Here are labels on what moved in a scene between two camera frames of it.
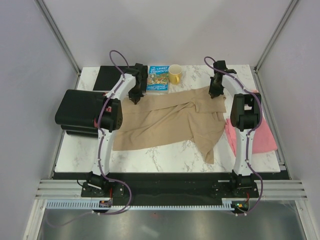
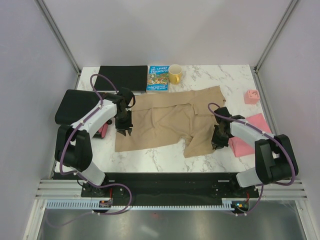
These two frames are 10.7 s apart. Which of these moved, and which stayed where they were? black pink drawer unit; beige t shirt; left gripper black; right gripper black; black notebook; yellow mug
Moved: left gripper black; right gripper black
Stayed: beige t shirt; black pink drawer unit; yellow mug; black notebook
